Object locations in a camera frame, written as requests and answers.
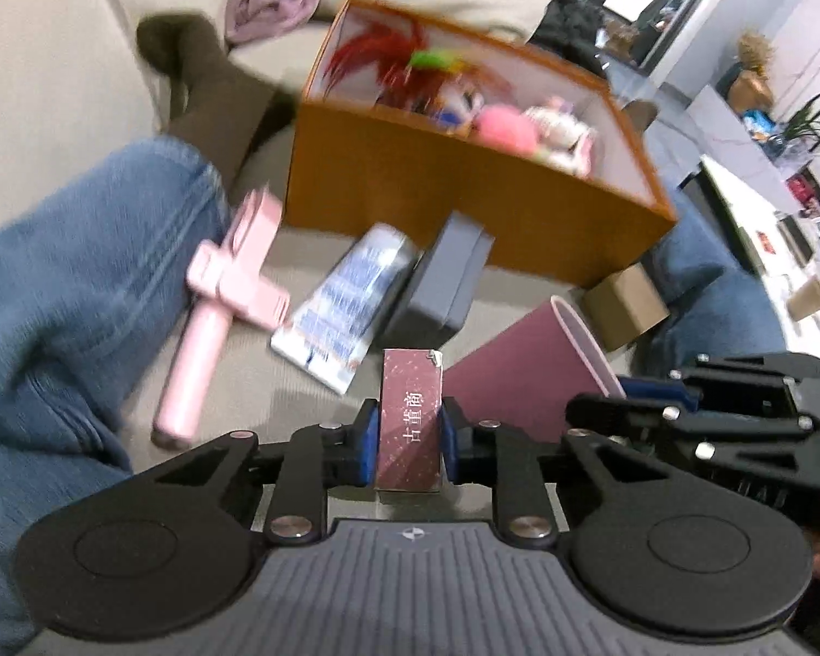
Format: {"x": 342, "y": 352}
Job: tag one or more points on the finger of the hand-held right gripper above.
{"x": 622, "y": 413}
{"x": 656, "y": 389}

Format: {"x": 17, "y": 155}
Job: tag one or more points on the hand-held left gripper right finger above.
{"x": 449, "y": 441}

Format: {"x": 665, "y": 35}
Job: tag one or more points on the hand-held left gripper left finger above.
{"x": 365, "y": 441}

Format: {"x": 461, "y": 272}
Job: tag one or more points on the maroon card box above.
{"x": 410, "y": 423}

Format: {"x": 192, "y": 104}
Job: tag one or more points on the pink paper cup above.
{"x": 519, "y": 369}

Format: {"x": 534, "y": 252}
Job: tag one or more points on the blue printed tissue packet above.
{"x": 341, "y": 307}

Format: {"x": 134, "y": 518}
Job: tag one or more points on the grey gift box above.
{"x": 444, "y": 273}

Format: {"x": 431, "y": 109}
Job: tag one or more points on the pink selfie stick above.
{"x": 198, "y": 355}

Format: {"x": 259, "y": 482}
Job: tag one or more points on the orange cardboard box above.
{"x": 417, "y": 184}

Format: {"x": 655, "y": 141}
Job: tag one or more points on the white crochet bunny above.
{"x": 557, "y": 126}

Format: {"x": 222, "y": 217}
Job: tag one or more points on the plush dog toy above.
{"x": 461, "y": 106}

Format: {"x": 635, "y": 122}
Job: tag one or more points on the red feather shuttlecock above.
{"x": 372, "y": 54}

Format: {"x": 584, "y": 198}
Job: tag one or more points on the small brown cardboard box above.
{"x": 625, "y": 304}

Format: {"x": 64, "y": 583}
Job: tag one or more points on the person's right leg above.
{"x": 724, "y": 328}

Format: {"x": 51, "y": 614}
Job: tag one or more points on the person's leg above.
{"x": 75, "y": 287}
{"x": 724, "y": 328}

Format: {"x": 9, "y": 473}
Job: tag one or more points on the brown paper cup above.
{"x": 808, "y": 300}

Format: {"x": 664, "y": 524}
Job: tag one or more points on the white coffee table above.
{"x": 738, "y": 212}

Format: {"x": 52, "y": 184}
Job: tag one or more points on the white cabinet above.
{"x": 717, "y": 123}

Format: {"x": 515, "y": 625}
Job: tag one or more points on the green potted plant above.
{"x": 806, "y": 123}

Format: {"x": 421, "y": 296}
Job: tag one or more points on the gold vase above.
{"x": 755, "y": 89}

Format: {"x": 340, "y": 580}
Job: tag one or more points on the person's left leg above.
{"x": 75, "y": 287}

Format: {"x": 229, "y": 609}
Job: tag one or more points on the dried flowers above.
{"x": 755, "y": 48}

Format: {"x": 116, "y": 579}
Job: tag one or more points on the black puffer jacket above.
{"x": 567, "y": 27}

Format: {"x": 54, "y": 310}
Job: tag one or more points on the beige sofa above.
{"x": 41, "y": 48}

